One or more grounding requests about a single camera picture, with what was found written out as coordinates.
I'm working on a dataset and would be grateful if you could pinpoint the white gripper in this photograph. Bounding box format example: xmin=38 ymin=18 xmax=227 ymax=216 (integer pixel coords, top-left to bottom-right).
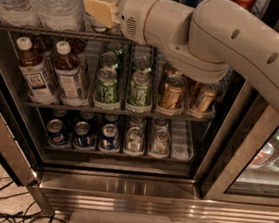
xmin=83 ymin=0 xmax=159 ymax=45

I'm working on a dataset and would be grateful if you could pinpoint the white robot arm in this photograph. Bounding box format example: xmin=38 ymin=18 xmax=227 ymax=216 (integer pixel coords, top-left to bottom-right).
xmin=83 ymin=0 xmax=279 ymax=113

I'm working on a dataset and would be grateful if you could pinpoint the rear left green can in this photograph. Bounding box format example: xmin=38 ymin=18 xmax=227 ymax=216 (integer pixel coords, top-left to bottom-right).
xmin=100 ymin=51 xmax=120 ymax=72

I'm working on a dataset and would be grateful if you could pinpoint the green can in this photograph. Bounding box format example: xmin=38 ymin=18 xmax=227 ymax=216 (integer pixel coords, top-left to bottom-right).
xmin=100 ymin=51 xmax=120 ymax=72
xmin=132 ymin=56 xmax=152 ymax=72
xmin=129 ymin=71 xmax=152 ymax=107
xmin=96 ymin=67 xmax=119 ymax=104

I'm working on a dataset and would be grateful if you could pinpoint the rear right green can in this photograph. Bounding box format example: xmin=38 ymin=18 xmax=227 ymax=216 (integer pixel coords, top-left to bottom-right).
xmin=132 ymin=56 xmax=152 ymax=72

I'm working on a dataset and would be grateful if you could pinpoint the front left green can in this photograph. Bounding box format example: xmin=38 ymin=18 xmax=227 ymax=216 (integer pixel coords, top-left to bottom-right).
xmin=96 ymin=67 xmax=119 ymax=104

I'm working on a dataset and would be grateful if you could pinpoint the front right green can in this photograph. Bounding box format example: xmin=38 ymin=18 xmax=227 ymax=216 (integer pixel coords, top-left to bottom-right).
xmin=129 ymin=71 xmax=152 ymax=107

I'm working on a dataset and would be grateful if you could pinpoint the front left gold can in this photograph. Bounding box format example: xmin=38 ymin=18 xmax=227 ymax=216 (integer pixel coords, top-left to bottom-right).
xmin=159 ymin=74 xmax=186 ymax=110

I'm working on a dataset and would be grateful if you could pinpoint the gold can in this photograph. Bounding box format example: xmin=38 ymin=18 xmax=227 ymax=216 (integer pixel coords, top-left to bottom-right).
xmin=159 ymin=74 xmax=186 ymax=110
xmin=189 ymin=82 xmax=221 ymax=112

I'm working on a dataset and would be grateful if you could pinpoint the steel fridge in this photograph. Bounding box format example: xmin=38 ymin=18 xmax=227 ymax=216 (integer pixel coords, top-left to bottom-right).
xmin=0 ymin=0 xmax=279 ymax=223

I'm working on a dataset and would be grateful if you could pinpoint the front right gold can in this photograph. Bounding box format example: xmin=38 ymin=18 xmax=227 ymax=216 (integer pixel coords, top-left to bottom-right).
xmin=189 ymin=82 xmax=221 ymax=112

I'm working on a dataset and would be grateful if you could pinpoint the right blue pepsi can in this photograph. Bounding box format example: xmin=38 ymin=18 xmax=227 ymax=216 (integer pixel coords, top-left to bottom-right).
xmin=100 ymin=123 xmax=119 ymax=151

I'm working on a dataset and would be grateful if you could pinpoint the blue pepsi can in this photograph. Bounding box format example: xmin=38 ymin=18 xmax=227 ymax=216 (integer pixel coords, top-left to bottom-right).
xmin=46 ymin=119 xmax=69 ymax=146
xmin=100 ymin=123 xmax=119 ymax=151
xmin=74 ymin=121 xmax=94 ymax=148

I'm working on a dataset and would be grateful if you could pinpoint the left blue pepsi can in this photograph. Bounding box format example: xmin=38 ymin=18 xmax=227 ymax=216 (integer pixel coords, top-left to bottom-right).
xmin=46 ymin=119 xmax=69 ymax=146

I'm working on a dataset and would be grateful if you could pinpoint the middle blue pepsi can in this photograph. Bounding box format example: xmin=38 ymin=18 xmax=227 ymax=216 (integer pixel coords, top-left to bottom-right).
xmin=74 ymin=121 xmax=94 ymax=148

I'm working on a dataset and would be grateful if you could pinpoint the left silver can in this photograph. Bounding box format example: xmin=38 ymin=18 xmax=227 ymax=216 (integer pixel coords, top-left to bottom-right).
xmin=124 ymin=126 xmax=145 ymax=153

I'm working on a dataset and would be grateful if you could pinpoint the silver can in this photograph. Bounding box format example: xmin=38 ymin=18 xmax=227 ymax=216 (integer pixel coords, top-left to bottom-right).
xmin=124 ymin=126 xmax=145 ymax=153
xmin=150 ymin=129 xmax=171 ymax=155

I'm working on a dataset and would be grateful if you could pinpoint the right silver can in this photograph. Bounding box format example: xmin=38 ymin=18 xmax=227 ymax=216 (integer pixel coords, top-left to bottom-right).
xmin=150 ymin=129 xmax=171 ymax=155

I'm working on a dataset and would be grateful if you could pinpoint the open fridge door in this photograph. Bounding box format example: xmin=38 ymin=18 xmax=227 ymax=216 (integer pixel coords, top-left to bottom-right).
xmin=0 ymin=63 xmax=52 ymax=188

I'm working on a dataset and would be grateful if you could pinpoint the glass right fridge door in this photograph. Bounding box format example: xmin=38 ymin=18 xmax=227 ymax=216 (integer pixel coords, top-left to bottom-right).
xmin=202 ymin=96 xmax=279 ymax=206

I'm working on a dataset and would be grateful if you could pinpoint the right iced tea bottle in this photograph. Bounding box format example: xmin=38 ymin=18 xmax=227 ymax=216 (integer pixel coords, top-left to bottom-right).
xmin=55 ymin=40 xmax=88 ymax=106

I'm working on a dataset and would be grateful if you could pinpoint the iced tea bottle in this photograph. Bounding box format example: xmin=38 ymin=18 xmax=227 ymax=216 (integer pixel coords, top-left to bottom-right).
xmin=16 ymin=37 xmax=58 ymax=105
xmin=55 ymin=40 xmax=88 ymax=106

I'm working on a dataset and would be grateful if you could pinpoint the left iced tea bottle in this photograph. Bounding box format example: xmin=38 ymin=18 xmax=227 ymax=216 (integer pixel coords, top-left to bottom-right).
xmin=16 ymin=37 xmax=58 ymax=105

